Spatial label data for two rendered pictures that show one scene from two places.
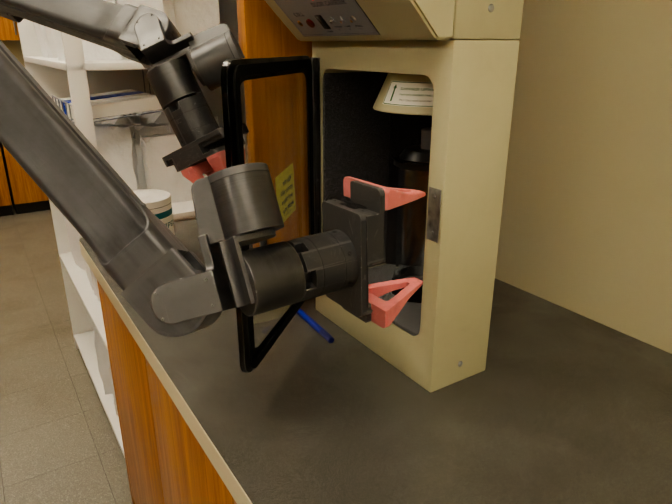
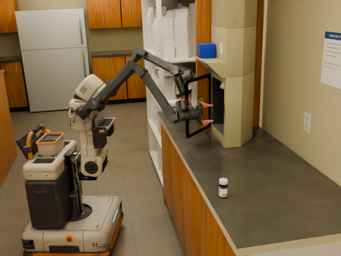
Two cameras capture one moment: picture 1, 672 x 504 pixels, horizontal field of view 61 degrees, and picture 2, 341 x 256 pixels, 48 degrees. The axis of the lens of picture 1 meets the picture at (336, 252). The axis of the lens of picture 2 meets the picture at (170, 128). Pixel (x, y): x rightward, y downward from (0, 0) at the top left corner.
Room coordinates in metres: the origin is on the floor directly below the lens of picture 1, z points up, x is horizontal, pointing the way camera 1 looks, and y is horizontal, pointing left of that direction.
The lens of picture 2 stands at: (-1.62, -0.70, 1.87)
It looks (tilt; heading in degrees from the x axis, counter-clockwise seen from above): 18 degrees down; 22
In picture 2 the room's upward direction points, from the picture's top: 2 degrees counter-clockwise
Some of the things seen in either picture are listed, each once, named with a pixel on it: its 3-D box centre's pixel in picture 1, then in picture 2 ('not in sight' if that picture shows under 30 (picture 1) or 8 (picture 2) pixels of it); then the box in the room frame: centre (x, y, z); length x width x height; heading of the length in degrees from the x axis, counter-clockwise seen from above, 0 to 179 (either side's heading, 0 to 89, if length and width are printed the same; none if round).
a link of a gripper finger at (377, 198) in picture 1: (385, 213); (205, 107); (0.53, -0.05, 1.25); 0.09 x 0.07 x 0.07; 123
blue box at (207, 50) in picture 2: not in sight; (206, 50); (0.86, 0.05, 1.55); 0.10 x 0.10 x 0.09; 33
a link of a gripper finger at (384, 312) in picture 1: (384, 279); (206, 119); (0.53, -0.05, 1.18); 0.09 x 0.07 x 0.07; 123
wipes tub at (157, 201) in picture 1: (144, 227); (174, 109); (1.23, 0.44, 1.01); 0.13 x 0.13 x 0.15
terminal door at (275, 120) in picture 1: (278, 202); (198, 105); (0.79, 0.08, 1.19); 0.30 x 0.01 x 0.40; 165
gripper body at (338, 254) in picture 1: (325, 262); (194, 115); (0.50, 0.01, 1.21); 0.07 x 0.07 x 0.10; 33
